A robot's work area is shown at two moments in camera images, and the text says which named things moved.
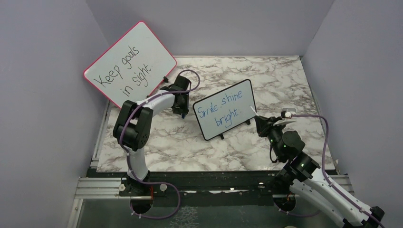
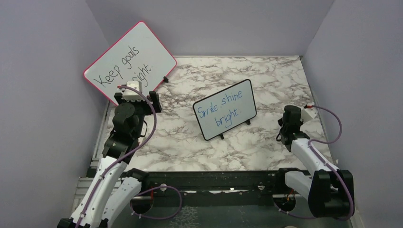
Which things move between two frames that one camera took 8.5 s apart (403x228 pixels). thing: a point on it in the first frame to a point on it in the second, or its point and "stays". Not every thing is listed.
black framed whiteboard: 221,111 stays
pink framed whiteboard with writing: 134,63 stays
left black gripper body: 183,108 to 142,108
